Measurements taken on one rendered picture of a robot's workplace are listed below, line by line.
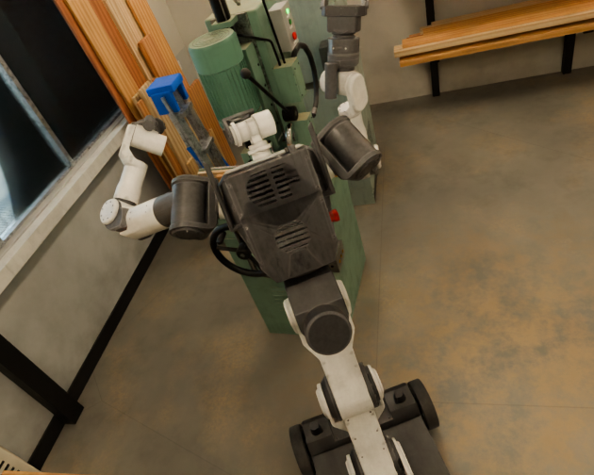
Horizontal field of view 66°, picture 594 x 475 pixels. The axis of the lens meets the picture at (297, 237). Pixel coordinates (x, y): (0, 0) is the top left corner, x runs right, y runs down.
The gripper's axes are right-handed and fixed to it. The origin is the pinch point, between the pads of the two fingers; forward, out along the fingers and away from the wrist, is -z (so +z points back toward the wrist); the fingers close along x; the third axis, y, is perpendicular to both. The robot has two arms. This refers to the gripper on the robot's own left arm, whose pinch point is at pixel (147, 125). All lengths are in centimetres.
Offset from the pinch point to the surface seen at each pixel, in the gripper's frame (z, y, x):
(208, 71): 4.6, 14.9, 25.2
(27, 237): -59, -51, -75
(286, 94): -13, 0, 55
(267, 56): -13, 15, 49
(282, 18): -14, 27, 58
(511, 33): -121, -5, 239
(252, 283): -19, -85, 26
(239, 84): 3.7, 8.9, 34.6
